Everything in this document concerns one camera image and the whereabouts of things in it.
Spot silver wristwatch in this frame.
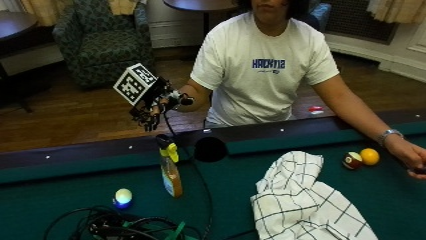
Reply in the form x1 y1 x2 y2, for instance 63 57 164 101
375 128 405 148

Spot white marker cube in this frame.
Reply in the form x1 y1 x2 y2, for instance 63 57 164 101
112 62 160 107

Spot yellow billiard ball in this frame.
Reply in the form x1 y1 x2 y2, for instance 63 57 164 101
358 147 382 167

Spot maroon striped billiard ball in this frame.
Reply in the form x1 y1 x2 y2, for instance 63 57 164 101
341 151 365 171

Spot spray bottle with yellow trigger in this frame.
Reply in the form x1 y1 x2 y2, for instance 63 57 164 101
154 133 184 199

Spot glowing white ball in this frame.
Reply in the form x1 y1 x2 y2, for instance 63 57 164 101
112 188 134 210

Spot green patterned armchair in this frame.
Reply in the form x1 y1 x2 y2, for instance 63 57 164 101
51 0 156 89

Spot person in white t-shirt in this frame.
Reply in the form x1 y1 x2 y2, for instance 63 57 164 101
177 0 426 181

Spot small red and white object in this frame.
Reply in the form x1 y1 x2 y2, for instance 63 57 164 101
307 105 326 116

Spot white checked cloth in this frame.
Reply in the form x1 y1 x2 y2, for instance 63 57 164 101
249 150 379 240

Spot dark round table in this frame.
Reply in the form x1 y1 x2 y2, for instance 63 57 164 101
161 0 241 36

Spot dark wooden side table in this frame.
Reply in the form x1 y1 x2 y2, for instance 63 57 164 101
0 10 64 114

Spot dark radiator grille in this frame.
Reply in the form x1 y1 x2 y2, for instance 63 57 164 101
319 0 399 46

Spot thin black glove cable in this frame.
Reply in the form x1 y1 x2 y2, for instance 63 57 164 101
161 111 216 240

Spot bundle of black cables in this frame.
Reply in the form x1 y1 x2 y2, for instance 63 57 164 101
43 205 206 240

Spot green strap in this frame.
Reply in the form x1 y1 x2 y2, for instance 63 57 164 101
162 221 200 240

